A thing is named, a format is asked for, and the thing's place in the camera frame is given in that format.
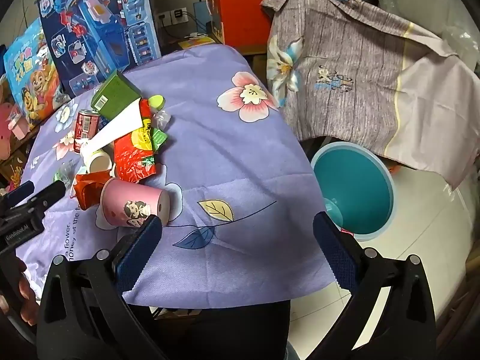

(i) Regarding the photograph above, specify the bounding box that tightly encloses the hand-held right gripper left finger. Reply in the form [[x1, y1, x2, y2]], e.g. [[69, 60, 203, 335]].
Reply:
[[36, 214, 169, 360]]

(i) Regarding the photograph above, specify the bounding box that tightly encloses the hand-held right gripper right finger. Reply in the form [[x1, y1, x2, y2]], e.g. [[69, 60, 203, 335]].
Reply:
[[313, 212, 437, 360]]

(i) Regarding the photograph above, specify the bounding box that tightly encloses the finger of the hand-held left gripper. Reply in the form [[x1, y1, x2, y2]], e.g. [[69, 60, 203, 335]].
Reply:
[[0, 180, 67, 215]]

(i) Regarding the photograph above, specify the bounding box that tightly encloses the clear wrapper with green print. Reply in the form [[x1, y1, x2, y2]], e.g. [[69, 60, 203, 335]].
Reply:
[[52, 159, 76, 188]]

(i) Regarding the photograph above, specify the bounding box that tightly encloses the pink paper cup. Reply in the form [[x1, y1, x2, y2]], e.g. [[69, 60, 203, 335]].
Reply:
[[99, 177, 171, 229]]

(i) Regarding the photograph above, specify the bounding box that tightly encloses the white paper cup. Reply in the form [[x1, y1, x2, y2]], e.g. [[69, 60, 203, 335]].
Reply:
[[83, 149, 113, 173]]

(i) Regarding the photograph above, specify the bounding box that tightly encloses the teal trash bin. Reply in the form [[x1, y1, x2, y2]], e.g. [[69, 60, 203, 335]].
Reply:
[[309, 137, 396, 242]]

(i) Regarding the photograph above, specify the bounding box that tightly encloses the red soda can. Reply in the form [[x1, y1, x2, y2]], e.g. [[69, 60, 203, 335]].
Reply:
[[73, 109, 101, 154]]

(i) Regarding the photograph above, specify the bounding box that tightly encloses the red snack wrapper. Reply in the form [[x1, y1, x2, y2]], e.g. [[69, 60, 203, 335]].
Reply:
[[112, 97, 158, 184]]

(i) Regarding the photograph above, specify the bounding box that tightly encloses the green and white medicine box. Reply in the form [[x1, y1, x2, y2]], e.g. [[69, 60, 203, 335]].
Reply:
[[80, 99, 144, 156]]

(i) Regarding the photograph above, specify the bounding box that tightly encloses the small green packet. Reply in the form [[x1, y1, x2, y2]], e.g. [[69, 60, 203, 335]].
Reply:
[[150, 127, 167, 154]]

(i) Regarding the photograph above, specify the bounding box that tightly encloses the dark green box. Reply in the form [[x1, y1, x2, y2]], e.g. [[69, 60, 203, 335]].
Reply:
[[91, 69, 142, 121]]

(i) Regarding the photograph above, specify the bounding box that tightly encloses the clear plastic wrap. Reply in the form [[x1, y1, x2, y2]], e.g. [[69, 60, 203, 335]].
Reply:
[[152, 109, 173, 130]]

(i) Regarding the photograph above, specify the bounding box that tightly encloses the person's left hand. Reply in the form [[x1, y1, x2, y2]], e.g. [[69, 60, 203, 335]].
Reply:
[[16, 269, 40, 326]]

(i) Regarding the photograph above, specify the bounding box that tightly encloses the light blue cartoon toy box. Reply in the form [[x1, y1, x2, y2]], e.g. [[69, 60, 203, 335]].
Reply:
[[3, 17, 72, 126]]

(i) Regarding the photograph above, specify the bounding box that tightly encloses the purple floral tablecloth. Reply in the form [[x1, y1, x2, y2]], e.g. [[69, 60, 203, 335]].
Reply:
[[15, 43, 336, 304]]

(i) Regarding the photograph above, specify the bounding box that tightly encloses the dark blue toy box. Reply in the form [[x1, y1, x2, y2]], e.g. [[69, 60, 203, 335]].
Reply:
[[37, 0, 163, 96]]

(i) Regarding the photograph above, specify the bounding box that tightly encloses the grey floral cloth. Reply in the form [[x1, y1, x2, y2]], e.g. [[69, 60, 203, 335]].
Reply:
[[260, 0, 480, 192]]

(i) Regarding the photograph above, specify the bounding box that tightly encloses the yellow and white packet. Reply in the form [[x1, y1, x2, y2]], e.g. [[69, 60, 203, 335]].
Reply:
[[178, 32, 216, 49]]

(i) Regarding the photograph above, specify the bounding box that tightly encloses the orange cardboard box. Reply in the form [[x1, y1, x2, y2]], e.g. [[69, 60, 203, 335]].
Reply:
[[205, 0, 276, 47]]

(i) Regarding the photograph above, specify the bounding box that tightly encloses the clear plastic bag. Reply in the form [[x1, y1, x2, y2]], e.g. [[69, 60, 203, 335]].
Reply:
[[375, 0, 480, 61]]

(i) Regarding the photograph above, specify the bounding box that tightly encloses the white wall socket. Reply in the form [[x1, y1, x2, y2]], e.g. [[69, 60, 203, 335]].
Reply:
[[157, 7, 188, 27]]

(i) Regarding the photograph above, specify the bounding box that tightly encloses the black cable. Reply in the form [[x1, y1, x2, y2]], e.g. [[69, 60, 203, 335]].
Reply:
[[180, 11, 211, 32]]

